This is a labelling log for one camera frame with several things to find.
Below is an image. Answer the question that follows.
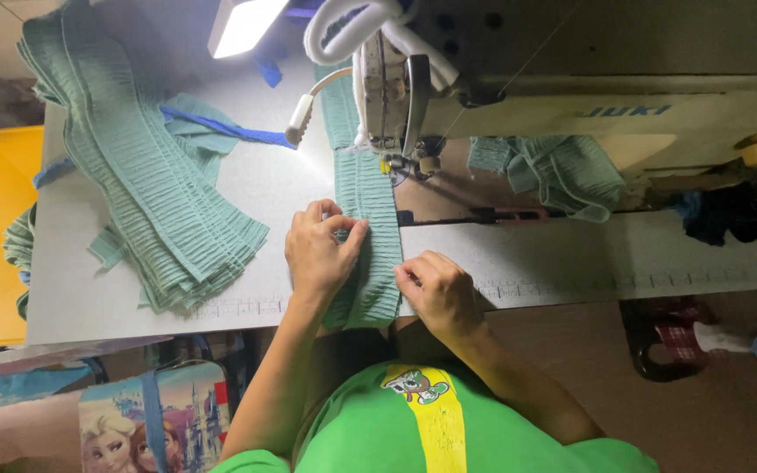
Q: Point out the light blue plastic bag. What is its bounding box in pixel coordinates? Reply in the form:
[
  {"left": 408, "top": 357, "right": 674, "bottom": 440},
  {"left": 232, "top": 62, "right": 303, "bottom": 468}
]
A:
[{"left": 0, "top": 364, "right": 94, "bottom": 410}]

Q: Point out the blue fabric scrap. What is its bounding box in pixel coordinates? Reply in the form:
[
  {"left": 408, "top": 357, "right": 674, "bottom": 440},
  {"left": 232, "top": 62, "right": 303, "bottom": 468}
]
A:
[{"left": 252, "top": 39, "right": 289, "bottom": 89}]

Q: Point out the white bottle with blue cap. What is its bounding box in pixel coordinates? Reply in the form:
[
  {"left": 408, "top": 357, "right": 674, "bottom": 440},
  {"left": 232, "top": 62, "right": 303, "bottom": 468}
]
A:
[{"left": 693, "top": 321, "right": 757, "bottom": 373}]

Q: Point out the person's left hand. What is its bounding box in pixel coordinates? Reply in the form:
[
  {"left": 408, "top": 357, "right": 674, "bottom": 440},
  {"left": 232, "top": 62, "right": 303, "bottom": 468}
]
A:
[{"left": 284, "top": 199, "right": 370, "bottom": 303}]

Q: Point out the person's right hand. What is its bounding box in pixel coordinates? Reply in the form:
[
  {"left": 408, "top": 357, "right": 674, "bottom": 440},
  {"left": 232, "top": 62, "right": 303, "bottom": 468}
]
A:
[{"left": 393, "top": 250, "right": 486, "bottom": 342}]

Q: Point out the dark cloth bundle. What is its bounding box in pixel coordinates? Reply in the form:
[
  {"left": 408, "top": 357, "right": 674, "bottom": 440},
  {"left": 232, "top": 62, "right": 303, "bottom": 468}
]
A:
[{"left": 674, "top": 183, "right": 757, "bottom": 248}]

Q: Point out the cartoon printed bag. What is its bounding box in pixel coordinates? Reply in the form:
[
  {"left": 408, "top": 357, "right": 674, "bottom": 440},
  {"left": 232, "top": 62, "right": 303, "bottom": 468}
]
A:
[{"left": 78, "top": 360, "right": 231, "bottom": 473}]

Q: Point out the cream industrial sewing machine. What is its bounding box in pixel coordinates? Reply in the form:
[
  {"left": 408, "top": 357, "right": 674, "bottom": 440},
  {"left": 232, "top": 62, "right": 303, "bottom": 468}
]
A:
[{"left": 352, "top": 0, "right": 757, "bottom": 184}]

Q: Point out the black stool with plaid cushion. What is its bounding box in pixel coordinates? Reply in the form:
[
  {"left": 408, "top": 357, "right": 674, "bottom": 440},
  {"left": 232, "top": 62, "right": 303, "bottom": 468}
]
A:
[{"left": 620, "top": 297, "right": 722, "bottom": 383}]

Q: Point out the flat green fabric piece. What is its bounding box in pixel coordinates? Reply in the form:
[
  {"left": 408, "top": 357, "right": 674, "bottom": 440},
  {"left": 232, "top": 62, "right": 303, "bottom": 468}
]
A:
[{"left": 162, "top": 92, "right": 249, "bottom": 186}]

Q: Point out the white rectangular lamp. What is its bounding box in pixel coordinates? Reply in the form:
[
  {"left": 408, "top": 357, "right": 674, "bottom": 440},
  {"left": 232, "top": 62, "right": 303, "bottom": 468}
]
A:
[{"left": 206, "top": 0, "right": 291, "bottom": 60}]

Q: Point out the long blue fabric strip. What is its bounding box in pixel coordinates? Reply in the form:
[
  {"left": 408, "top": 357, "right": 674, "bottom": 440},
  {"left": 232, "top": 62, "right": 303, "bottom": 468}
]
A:
[{"left": 160, "top": 105, "right": 298, "bottom": 151}]

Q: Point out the heap of green fabric offcuts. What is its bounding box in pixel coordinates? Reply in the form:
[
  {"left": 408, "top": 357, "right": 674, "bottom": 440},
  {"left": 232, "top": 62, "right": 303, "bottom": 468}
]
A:
[{"left": 467, "top": 134, "right": 628, "bottom": 223}]

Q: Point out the green ruched fabric strip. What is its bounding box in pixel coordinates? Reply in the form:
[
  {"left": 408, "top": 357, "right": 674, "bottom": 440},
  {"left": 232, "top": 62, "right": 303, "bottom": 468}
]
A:
[{"left": 316, "top": 62, "right": 404, "bottom": 331}]

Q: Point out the black metal seam guide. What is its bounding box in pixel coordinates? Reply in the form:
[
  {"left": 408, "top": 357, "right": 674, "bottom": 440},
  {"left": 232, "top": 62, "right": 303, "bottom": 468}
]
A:
[{"left": 397, "top": 206, "right": 566, "bottom": 228}]

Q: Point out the small white gooseneck light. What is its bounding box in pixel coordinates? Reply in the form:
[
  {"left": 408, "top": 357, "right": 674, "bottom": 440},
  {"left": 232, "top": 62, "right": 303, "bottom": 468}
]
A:
[{"left": 284, "top": 66, "right": 354, "bottom": 147}]

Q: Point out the white padded tube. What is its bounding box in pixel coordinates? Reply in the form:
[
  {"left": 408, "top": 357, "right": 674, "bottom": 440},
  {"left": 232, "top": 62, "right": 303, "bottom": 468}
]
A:
[{"left": 303, "top": 0, "right": 461, "bottom": 93}]

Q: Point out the stack of green ruched pieces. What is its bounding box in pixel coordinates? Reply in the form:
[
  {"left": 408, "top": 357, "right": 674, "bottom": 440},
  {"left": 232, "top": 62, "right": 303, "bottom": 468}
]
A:
[{"left": 16, "top": 0, "right": 271, "bottom": 315}]

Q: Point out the green shirt with yellow stripe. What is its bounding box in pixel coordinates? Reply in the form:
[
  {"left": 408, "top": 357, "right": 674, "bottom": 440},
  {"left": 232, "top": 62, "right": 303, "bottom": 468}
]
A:
[{"left": 211, "top": 358, "right": 662, "bottom": 473}]

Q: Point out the green fabric hanging bundle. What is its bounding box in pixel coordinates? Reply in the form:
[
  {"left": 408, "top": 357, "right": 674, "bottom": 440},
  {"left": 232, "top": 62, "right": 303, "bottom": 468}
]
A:
[{"left": 3, "top": 204, "right": 38, "bottom": 321}]

